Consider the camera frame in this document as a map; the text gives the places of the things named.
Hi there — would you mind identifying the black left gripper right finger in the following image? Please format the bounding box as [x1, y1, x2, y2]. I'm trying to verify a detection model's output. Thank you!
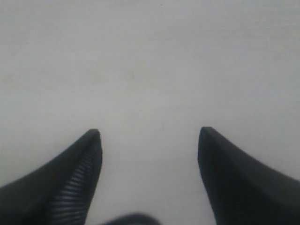
[197, 127, 300, 225]

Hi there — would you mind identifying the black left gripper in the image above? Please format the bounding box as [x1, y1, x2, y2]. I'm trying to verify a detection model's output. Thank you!
[103, 213, 162, 225]

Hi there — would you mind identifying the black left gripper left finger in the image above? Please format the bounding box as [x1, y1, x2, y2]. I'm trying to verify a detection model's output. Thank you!
[0, 129, 102, 225]

